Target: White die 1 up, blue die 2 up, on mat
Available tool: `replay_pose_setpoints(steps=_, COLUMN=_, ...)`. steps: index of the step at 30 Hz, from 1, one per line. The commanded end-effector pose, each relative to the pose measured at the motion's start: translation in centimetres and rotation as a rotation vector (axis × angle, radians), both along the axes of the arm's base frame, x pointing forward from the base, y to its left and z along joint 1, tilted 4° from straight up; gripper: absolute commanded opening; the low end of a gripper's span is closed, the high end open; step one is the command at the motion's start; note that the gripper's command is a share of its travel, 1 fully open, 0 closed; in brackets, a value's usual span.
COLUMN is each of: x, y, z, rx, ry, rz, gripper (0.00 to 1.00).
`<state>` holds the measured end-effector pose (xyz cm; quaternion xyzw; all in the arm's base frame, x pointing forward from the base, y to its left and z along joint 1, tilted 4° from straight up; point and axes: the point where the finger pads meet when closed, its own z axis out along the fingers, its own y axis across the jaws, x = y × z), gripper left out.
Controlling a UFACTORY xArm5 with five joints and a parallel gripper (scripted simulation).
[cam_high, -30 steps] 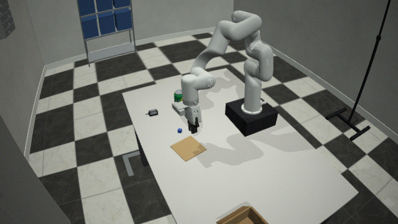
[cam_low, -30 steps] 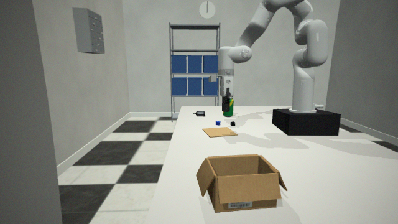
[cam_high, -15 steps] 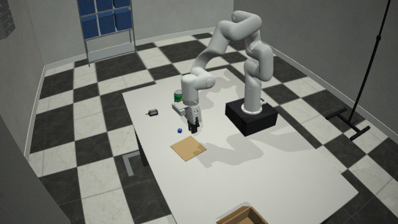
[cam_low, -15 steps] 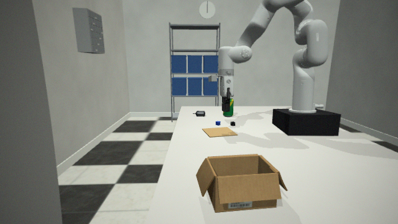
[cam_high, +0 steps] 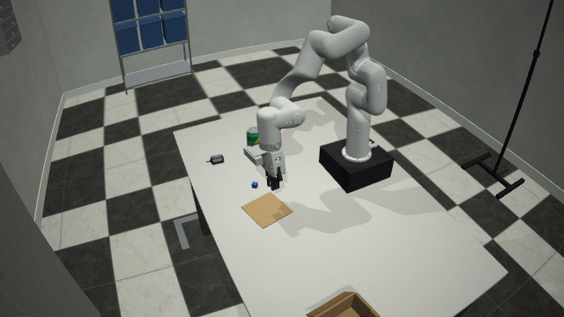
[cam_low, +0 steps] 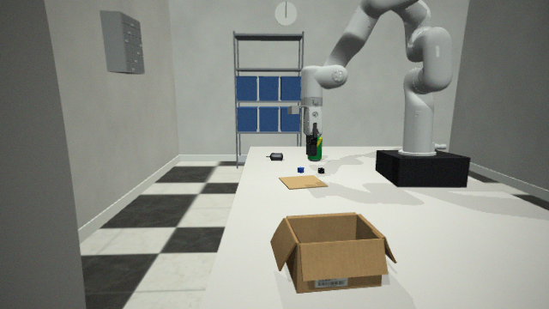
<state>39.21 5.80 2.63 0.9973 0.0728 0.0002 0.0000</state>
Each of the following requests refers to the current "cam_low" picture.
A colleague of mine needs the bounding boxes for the open brown cardboard box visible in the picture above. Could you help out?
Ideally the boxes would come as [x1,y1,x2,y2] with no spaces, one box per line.
[270,212,397,294]

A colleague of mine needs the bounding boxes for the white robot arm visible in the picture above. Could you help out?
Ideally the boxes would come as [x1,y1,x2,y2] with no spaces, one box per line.
[301,0,453,156]

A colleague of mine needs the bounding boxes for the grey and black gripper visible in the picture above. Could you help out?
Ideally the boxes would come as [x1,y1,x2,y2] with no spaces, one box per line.
[301,106,323,156]

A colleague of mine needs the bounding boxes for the tan square mat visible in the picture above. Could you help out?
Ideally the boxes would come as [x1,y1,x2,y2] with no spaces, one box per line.
[279,175,328,190]

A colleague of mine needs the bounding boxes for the green soda can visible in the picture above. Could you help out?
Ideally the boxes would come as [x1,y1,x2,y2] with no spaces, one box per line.
[308,136,323,161]

